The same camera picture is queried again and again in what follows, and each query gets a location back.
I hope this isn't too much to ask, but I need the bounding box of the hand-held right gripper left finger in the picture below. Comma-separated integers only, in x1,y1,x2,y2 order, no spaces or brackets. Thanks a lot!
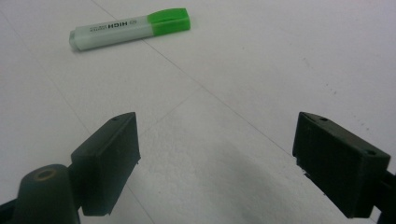
70,111,141,217

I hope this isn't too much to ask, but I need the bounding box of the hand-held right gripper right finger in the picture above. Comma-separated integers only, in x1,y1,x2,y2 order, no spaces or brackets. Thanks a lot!
291,111,391,219

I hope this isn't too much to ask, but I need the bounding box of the green highlighter pen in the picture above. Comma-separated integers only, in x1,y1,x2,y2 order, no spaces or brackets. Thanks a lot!
68,7,191,52

